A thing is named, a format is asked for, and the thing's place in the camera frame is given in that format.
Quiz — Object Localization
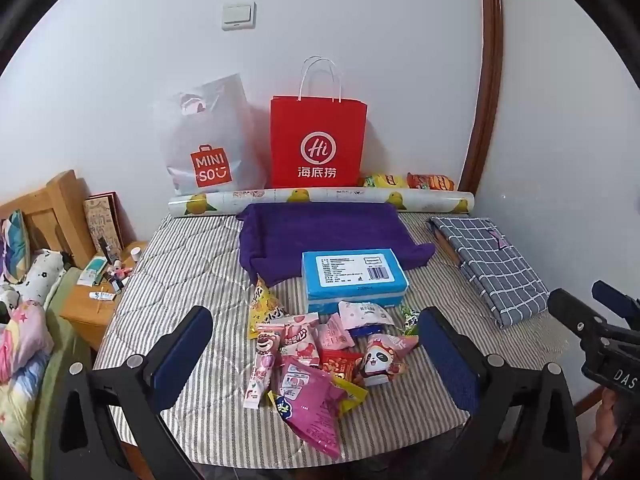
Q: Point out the long pink bear candy packet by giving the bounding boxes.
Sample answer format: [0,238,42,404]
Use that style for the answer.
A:
[243,323,285,410]

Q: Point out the yellow triangular snack packet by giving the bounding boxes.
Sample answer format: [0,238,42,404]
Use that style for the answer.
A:
[247,278,288,339]

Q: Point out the red white strawberry packet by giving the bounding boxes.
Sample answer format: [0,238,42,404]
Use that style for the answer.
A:
[276,312,320,367]

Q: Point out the purple towel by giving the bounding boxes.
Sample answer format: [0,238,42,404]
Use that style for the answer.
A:
[238,203,436,287]

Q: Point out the red Haidilao paper bag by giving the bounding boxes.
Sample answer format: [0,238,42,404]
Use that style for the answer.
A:
[269,55,368,188]

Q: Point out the green snack packet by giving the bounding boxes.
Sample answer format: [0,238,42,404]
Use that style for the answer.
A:
[400,304,420,336]

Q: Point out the blue tissue box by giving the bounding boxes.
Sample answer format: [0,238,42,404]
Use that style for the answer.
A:
[302,248,409,314]

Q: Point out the white Miniso plastic bag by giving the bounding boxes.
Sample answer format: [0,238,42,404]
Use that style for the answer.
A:
[153,74,267,195]

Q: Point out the brown framed picture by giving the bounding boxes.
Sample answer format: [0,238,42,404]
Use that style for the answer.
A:
[82,192,124,259]

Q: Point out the red snack packet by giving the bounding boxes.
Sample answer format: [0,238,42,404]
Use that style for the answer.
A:
[320,350,363,385]

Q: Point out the wooden bedside table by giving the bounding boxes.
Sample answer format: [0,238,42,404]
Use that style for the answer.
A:
[60,239,150,351]

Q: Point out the lemon-print wrapping roll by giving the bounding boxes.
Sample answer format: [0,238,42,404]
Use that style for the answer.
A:
[168,188,475,218]

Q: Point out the striped mattress pad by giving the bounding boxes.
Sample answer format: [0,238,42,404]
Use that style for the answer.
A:
[96,217,563,469]

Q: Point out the magenta snack bag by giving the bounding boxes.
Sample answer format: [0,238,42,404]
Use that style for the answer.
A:
[274,356,346,460]

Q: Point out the pink translucent snack packet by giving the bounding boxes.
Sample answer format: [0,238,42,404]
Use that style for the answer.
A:
[314,313,355,350]

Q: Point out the panda snack packet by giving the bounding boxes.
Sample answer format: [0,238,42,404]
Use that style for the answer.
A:
[360,334,419,388]

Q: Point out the pale pink snack packet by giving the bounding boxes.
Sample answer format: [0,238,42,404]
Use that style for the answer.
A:
[338,301,394,330]

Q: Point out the brown door frame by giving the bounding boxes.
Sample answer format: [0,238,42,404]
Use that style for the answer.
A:
[459,0,504,194]

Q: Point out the grey plaid folded cloth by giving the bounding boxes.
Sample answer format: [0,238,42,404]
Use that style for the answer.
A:
[431,217,549,328]

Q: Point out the colourful bedding pile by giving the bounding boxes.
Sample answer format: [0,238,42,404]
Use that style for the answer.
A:
[1,209,66,466]

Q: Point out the white tube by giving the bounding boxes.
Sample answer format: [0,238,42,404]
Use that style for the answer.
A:
[89,292,116,301]

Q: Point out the small pink bottles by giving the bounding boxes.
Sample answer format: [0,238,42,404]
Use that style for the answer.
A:
[104,260,134,292]

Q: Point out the white wall switch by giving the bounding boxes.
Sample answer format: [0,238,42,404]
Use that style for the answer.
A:
[221,2,256,32]

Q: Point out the orange chips bag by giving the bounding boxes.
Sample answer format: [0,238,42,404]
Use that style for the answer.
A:
[407,174,456,192]

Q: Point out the yellow chips bag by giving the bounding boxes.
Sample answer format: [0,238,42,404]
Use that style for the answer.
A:
[360,174,409,188]

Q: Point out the person's right hand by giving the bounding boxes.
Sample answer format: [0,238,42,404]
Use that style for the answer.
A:
[582,388,639,479]

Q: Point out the teal white box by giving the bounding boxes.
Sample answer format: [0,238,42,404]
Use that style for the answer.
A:
[76,256,108,287]

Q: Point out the wooden headboard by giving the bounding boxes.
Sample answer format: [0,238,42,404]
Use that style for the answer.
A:
[1,169,96,268]

